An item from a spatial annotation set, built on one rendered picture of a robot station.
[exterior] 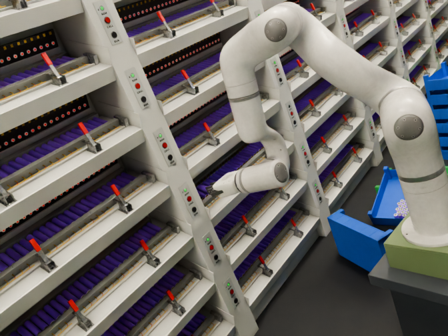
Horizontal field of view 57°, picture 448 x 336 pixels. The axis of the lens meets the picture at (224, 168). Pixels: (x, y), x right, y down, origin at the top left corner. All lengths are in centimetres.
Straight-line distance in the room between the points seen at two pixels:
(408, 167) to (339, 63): 33
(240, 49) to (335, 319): 104
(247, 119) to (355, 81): 31
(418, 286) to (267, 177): 51
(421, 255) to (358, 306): 48
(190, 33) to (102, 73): 39
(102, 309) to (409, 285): 87
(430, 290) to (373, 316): 40
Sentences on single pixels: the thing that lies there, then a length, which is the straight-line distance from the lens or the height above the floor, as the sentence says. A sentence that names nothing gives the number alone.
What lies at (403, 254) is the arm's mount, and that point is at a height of 34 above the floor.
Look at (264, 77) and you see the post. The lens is 182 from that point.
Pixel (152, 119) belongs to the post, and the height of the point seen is 92.
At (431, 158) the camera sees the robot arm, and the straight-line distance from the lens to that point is 119.
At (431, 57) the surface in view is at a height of 21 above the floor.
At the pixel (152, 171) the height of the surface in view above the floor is 77.
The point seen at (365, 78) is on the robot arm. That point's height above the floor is 86.
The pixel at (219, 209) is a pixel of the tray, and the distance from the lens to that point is 151.
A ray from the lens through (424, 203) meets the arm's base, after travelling 124.
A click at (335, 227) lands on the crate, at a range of 184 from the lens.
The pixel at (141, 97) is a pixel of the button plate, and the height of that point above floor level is 100.
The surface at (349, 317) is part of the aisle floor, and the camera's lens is 167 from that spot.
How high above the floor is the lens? 114
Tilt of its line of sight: 20 degrees down
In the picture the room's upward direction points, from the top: 22 degrees counter-clockwise
